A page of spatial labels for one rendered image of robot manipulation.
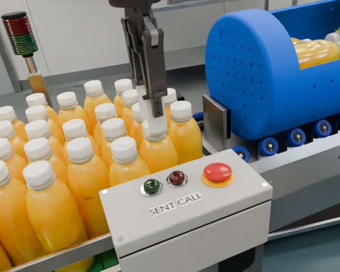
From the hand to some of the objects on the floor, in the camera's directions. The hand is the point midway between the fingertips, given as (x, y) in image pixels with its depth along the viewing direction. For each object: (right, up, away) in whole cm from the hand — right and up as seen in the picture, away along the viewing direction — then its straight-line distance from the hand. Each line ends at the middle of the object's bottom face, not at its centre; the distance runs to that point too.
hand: (151, 109), depth 51 cm
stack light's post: (-24, -80, +93) cm, 125 cm away
